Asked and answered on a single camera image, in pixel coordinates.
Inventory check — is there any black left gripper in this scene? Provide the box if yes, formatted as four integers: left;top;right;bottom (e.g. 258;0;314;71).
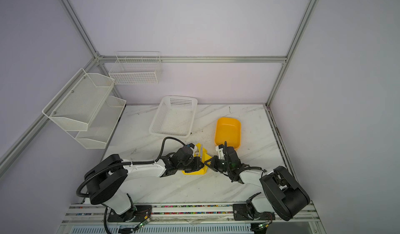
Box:
178;156;205;173

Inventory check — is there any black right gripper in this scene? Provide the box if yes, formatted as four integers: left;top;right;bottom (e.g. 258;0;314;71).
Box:
204;156;232;173

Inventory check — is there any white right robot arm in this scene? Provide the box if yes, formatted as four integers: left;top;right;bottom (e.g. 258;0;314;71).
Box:
204;145;310;221

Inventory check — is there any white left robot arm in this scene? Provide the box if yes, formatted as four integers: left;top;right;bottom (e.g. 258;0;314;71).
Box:
84;143;204;215

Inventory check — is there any yellow plastic tray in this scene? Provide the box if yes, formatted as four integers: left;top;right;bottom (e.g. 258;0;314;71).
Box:
214;117;241;151

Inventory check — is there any white perforated plastic basket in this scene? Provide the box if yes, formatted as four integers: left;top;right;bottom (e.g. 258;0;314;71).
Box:
149;95;198;138

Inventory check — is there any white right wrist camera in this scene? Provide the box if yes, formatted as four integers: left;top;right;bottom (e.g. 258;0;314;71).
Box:
216;144;225;160

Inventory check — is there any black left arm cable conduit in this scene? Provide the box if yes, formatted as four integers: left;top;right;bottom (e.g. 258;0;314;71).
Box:
76;136;188;199

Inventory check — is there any white wire wall basket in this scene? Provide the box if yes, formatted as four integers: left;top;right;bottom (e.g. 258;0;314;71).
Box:
108;51;163;85

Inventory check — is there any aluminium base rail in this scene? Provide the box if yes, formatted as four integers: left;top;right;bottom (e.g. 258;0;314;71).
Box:
57;202;326;234

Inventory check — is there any white mesh upper wall shelf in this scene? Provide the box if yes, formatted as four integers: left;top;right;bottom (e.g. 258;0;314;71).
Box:
42;69;115;131

